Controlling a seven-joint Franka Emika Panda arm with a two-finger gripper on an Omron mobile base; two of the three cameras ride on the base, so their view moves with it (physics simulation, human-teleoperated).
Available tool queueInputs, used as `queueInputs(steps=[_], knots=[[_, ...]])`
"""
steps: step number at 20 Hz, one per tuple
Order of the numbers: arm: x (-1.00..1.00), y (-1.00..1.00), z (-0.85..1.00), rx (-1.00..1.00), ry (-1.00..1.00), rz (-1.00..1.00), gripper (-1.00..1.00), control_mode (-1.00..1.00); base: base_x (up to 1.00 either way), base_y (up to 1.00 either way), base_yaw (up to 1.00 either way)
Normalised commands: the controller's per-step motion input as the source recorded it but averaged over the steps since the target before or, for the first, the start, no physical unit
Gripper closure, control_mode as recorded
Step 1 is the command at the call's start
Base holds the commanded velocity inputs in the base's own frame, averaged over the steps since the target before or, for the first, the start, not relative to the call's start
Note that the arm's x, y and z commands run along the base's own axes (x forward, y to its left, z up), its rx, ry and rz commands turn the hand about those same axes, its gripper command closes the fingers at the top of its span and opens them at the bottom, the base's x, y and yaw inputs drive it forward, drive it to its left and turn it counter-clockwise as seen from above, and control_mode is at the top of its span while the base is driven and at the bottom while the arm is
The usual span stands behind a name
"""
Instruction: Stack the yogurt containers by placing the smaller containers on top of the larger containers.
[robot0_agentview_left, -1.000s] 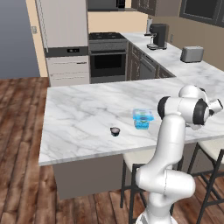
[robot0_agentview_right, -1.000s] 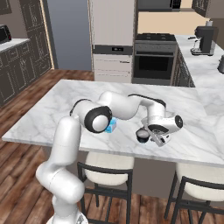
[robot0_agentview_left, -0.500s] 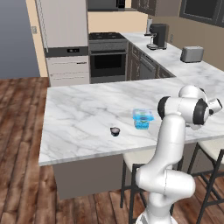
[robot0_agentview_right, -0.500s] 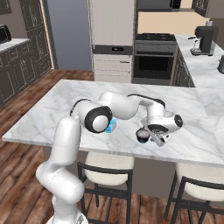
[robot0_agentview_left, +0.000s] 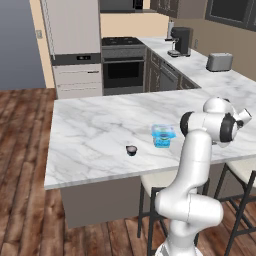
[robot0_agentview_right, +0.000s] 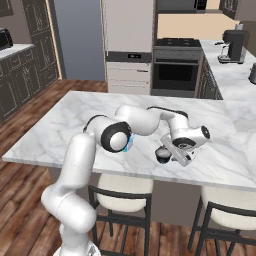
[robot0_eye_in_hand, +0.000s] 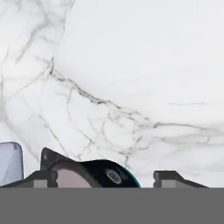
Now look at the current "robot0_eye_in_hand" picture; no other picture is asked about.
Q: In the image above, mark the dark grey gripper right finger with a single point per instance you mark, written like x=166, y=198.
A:
x=169, y=178

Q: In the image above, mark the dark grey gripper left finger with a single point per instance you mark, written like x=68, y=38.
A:
x=43, y=178

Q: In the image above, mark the pale blue yogurt container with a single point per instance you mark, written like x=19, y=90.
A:
x=10, y=163

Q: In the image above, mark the black yogurt container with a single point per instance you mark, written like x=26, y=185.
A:
x=99, y=175

